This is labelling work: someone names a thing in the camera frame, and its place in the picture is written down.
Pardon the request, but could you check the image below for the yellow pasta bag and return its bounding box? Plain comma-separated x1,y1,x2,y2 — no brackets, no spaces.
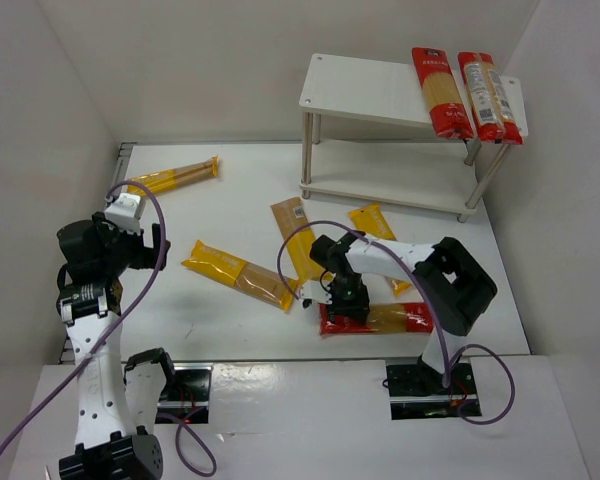
131,156,219,195
181,240,297,312
348,203,411,297

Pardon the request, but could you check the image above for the yellow pasta bag lower left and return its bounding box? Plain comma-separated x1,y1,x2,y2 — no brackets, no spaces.
181,240,297,312

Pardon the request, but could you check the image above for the red spaghetti bag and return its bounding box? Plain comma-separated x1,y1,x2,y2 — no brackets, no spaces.
411,47,474,140
319,302,434,336

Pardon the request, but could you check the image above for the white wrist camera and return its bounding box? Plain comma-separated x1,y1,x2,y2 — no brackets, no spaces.
104,193,145,235
299,280,332,308

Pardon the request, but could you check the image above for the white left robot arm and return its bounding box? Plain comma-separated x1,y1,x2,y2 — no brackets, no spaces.
57,212,169,479

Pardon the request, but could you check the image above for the yellow pasta bag right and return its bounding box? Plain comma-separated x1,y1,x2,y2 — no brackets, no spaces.
348,203,411,297

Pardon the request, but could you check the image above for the red spaghetti bag on shelf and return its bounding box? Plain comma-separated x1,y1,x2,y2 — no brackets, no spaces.
411,47,474,140

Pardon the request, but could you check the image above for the yellow pasta bag barcode centre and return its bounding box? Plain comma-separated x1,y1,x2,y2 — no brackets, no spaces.
271,197,324,283

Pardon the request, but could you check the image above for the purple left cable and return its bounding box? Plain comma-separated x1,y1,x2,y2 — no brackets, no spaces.
0,179,216,480

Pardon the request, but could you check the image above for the white two-tier shelf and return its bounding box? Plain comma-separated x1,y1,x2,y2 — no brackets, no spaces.
299,53,511,222

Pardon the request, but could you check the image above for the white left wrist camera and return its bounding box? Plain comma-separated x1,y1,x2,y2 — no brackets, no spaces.
104,193,145,235

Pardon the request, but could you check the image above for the yellow pasta bag far left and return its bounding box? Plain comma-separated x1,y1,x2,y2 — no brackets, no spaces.
131,156,219,195

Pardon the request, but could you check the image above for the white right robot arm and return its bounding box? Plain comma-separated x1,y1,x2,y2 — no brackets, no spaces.
309,231,497,387

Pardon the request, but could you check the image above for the red spaghetti bag label up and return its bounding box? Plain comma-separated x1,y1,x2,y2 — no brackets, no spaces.
457,51,523,145

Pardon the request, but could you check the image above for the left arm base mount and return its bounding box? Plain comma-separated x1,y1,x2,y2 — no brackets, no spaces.
157,363,213,425

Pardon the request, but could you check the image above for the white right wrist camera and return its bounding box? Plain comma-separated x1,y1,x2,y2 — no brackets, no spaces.
299,280,332,308

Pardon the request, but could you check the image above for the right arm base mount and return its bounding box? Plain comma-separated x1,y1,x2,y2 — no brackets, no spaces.
382,362,482,420

